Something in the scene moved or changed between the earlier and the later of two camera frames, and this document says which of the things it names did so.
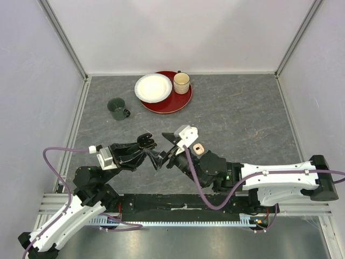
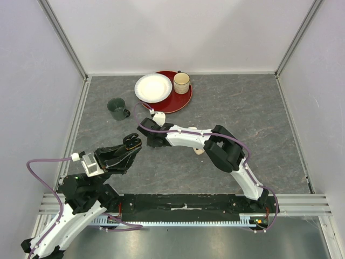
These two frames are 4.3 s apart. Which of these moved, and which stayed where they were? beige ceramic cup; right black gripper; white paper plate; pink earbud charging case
Moved: right black gripper
Stayed: beige ceramic cup; white paper plate; pink earbud charging case
